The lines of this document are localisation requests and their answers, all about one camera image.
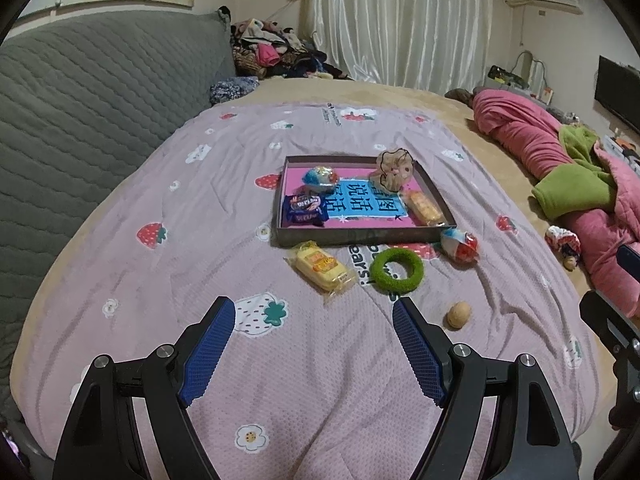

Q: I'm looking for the red egg-shaped candy packet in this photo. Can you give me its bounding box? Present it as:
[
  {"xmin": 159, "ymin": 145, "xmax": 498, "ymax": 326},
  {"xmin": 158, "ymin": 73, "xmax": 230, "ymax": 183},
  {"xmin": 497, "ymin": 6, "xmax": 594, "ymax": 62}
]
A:
[{"xmin": 440, "ymin": 226, "xmax": 481, "ymax": 266}]

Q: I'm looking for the beige organza scrunchie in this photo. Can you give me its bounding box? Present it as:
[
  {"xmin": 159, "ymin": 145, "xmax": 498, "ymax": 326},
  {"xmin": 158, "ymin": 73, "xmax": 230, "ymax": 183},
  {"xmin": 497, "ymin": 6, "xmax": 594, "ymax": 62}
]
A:
[{"xmin": 370, "ymin": 149, "xmax": 415, "ymax": 193}]

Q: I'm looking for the shallow brown box pink bottom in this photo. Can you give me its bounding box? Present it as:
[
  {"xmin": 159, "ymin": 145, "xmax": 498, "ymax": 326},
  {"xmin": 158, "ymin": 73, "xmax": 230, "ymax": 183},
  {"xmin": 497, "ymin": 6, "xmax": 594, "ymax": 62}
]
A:
[{"xmin": 272, "ymin": 155, "xmax": 458, "ymax": 248}]

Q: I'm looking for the blue knitted cloth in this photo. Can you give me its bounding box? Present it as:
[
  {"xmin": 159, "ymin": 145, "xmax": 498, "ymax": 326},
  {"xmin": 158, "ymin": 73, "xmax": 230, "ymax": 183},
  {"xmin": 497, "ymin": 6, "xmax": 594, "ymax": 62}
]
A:
[{"xmin": 209, "ymin": 76, "xmax": 261, "ymax": 106}]

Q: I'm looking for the blue egg-shaped candy packet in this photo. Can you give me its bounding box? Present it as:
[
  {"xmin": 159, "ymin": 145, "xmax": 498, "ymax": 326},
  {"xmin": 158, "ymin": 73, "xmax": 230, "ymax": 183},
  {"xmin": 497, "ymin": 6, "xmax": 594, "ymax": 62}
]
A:
[{"xmin": 301, "ymin": 165, "xmax": 342, "ymax": 195}]

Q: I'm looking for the white vanity mirror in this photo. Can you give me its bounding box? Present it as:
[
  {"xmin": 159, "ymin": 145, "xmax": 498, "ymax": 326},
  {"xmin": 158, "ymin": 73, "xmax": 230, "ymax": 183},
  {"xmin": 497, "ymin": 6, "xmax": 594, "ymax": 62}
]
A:
[{"xmin": 515, "ymin": 50, "xmax": 546, "ymax": 93}]

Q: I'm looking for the green fuzzy ring scrunchie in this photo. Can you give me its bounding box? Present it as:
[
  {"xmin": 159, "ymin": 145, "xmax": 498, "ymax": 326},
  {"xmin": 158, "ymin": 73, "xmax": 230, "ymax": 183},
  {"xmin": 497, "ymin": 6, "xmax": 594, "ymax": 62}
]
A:
[{"xmin": 371, "ymin": 247, "xmax": 426, "ymax": 293}]

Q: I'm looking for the brown plush cloth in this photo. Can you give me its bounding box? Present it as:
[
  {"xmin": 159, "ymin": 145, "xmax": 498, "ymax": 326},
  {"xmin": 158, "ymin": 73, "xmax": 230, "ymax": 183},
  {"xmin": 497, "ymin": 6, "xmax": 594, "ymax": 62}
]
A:
[{"xmin": 444, "ymin": 87, "xmax": 476, "ymax": 107}]

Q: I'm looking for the black television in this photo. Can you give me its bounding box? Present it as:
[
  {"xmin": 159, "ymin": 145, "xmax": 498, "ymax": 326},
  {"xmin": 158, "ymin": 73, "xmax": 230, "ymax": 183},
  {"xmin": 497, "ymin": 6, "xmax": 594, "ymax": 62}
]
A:
[{"xmin": 595, "ymin": 55, "xmax": 640, "ymax": 133}]

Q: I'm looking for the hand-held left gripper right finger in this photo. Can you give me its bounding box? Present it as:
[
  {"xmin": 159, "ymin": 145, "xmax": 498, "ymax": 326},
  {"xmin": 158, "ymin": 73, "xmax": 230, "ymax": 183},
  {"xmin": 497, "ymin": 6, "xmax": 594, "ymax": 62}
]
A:
[{"xmin": 391, "ymin": 296, "xmax": 573, "ymax": 480}]

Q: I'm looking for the grey quilted headboard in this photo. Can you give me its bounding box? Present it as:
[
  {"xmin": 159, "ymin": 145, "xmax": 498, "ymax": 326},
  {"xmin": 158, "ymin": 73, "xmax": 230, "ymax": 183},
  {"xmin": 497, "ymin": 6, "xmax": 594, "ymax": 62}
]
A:
[{"xmin": 0, "ymin": 9, "xmax": 237, "ymax": 411}]

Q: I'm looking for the walnut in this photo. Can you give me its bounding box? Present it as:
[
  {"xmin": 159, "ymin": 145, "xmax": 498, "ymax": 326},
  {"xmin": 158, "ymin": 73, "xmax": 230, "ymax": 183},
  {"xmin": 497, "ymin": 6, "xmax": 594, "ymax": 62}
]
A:
[{"xmin": 446, "ymin": 301, "xmax": 472, "ymax": 331}]

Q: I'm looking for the black storage box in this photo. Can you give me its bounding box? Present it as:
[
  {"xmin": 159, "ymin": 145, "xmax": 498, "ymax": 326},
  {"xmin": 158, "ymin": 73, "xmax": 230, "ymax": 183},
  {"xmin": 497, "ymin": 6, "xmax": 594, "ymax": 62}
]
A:
[{"xmin": 487, "ymin": 65, "xmax": 528, "ymax": 87}]

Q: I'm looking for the green blanket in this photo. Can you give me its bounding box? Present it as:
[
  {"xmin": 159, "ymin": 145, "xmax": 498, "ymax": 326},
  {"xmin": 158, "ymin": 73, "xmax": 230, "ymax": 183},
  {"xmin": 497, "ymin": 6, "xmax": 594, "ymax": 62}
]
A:
[{"xmin": 531, "ymin": 124, "xmax": 618, "ymax": 221}]

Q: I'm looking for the long bread packet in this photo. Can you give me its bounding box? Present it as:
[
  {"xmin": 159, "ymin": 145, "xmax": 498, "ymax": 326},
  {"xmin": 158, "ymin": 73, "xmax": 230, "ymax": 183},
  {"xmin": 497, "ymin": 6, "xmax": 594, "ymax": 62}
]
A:
[{"xmin": 402, "ymin": 190, "xmax": 447, "ymax": 226}]

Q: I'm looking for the pink quilt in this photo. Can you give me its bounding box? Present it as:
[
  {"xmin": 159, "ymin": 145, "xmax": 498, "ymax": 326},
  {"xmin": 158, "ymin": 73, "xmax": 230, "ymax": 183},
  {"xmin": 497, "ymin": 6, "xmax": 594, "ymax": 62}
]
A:
[{"xmin": 472, "ymin": 88, "xmax": 640, "ymax": 318}]

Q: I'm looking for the white shiny curtain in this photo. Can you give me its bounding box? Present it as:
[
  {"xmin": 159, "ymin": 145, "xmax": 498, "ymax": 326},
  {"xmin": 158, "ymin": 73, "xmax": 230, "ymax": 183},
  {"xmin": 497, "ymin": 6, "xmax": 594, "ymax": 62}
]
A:
[{"xmin": 300, "ymin": 0, "xmax": 493, "ymax": 96}]

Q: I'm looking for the dark blue snack packet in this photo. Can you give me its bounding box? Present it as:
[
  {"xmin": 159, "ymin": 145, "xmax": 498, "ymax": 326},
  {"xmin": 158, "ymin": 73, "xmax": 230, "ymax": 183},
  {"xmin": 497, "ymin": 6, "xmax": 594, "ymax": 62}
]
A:
[{"xmin": 281, "ymin": 192, "xmax": 330, "ymax": 228}]

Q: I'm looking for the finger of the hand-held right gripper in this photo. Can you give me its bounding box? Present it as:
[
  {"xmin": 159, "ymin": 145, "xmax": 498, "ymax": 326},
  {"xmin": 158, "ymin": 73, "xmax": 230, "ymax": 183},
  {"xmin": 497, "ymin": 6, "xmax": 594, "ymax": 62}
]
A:
[
  {"xmin": 616, "ymin": 242, "xmax": 640, "ymax": 286},
  {"xmin": 579, "ymin": 289, "xmax": 640, "ymax": 361}
]

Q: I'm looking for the pile of clothes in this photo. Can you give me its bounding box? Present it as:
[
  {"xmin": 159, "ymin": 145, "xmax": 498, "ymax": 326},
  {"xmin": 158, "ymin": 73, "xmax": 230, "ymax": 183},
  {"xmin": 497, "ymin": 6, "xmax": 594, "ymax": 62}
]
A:
[{"xmin": 232, "ymin": 17, "xmax": 353, "ymax": 81}]

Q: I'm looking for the yellow cake packet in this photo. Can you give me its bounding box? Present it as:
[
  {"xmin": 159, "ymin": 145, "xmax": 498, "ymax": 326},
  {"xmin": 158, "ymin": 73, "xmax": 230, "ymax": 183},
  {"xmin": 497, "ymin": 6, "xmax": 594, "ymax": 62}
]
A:
[{"xmin": 286, "ymin": 241, "xmax": 357, "ymax": 303}]

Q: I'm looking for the pink strawberry print bed cover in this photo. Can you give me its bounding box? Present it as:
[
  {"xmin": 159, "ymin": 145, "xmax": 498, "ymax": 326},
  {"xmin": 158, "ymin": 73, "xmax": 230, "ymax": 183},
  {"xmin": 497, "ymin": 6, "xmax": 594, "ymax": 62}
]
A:
[{"xmin": 10, "ymin": 101, "xmax": 601, "ymax": 480}]

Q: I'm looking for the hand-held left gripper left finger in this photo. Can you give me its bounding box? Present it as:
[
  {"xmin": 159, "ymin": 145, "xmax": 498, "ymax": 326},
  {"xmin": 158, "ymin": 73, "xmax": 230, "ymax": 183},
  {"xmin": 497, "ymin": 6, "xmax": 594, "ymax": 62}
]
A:
[{"xmin": 52, "ymin": 296, "xmax": 237, "ymax": 480}]

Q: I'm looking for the red white crochet item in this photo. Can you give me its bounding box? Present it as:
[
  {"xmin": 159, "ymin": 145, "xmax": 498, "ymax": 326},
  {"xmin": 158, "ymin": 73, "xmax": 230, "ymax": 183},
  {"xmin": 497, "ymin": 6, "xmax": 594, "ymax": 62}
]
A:
[{"xmin": 545, "ymin": 225, "xmax": 582, "ymax": 272}]

